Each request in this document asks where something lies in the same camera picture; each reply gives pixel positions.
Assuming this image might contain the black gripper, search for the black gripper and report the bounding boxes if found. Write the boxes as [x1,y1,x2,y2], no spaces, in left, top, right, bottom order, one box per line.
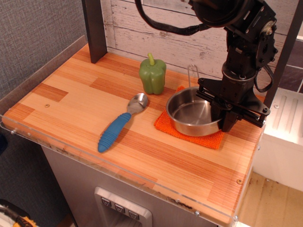
[196,74,270,132]

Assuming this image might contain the stainless steel pot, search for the stainless steel pot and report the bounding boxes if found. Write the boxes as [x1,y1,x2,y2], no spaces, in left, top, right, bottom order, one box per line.
[166,85,221,137]

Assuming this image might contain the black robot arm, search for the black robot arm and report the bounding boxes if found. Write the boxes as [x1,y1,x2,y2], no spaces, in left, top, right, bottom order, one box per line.
[189,0,278,132]

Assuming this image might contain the orange knitted cloth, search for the orange knitted cloth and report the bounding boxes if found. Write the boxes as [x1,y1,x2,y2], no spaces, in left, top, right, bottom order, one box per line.
[154,86,223,149]

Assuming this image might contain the white toy sink counter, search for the white toy sink counter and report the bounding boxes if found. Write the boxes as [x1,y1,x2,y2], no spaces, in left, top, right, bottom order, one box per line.
[253,88,303,191]

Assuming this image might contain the green toy bell pepper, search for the green toy bell pepper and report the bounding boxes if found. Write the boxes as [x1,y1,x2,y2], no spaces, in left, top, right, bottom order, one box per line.
[139,53,167,95]

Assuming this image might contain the silver dispenser button panel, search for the silver dispenser button panel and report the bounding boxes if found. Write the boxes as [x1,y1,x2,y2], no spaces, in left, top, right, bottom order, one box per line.
[94,187,153,227]

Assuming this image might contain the grey toy fridge cabinet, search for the grey toy fridge cabinet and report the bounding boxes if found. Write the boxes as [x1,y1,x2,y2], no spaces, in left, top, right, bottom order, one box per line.
[43,148,215,227]

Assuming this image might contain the clear acrylic edge guard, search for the clear acrylic edge guard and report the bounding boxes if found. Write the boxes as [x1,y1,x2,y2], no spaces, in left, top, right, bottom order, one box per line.
[2,109,262,227]

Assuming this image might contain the yellow black object corner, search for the yellow black object corner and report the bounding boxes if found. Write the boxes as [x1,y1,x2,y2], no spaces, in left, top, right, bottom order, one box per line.
[0,207,37,227]

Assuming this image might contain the dark right support post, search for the dark right support post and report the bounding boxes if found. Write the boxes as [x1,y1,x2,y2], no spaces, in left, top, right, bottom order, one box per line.
[264,0,303,107]

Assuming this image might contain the dark support post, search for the dark support post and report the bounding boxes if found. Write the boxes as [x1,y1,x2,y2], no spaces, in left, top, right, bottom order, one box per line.
[81,0,107,63]
[264,0,303,107]

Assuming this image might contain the blue handled metal spoon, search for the blue handled metal spoon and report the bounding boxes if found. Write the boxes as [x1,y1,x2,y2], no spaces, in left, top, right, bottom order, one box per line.
[98,93,148,153]

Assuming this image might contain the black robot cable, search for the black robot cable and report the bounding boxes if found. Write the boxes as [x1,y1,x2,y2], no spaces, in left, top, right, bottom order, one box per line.
[134,0,275,93]

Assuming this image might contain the dark left support post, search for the dark left support post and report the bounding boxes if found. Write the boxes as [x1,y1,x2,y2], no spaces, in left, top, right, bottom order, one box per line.
[81,0,107,63]

